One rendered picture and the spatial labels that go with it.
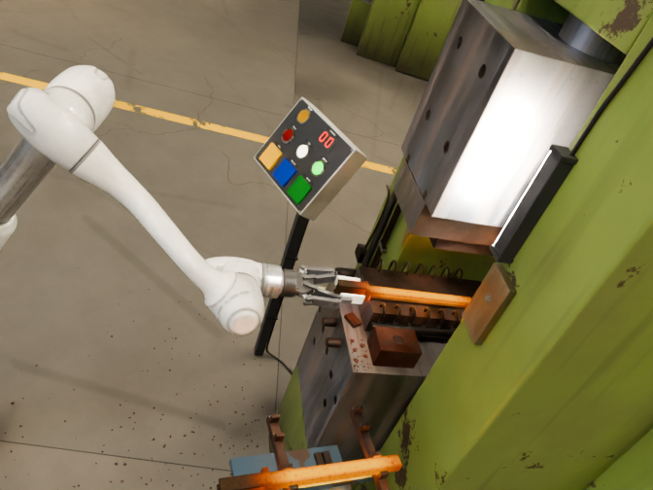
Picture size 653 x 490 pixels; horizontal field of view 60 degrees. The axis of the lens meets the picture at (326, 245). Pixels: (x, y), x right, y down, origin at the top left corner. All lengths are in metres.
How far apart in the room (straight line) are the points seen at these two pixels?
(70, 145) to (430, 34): 5.16
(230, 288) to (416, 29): 5.11
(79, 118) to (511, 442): 1.21
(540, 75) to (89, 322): 2.11
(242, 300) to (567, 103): 0.80
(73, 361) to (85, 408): 0.23
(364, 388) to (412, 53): 5.02
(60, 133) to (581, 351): 1.15
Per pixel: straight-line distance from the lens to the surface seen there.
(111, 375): 2.52
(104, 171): 1.38
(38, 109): 1.38
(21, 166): 1.66
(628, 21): 1.17
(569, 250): 1.14
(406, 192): 1.46
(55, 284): 2.87
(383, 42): 6.33
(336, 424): 1.70
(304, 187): 1.88
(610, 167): 1.10
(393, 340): 1.54
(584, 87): 1.27
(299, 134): 1.98
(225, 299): 1.32
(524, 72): 1.19
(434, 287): 1.75
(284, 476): 1.26
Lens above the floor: 2.03
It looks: 37 degrees down
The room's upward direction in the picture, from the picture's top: 20 degrees clockwise
